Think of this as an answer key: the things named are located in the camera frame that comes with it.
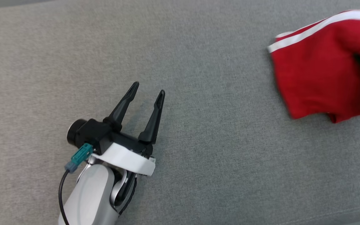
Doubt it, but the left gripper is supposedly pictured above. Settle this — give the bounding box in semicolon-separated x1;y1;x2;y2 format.
91;82;165;176

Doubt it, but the grey fabric sofa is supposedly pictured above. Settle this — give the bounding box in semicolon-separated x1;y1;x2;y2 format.
0;0;360;225

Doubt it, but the left camera cable teal plug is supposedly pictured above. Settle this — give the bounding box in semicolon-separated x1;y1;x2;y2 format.
58;143;93;225

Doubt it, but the red shorts white trim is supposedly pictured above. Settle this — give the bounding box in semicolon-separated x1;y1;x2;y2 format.
267;9;360;124

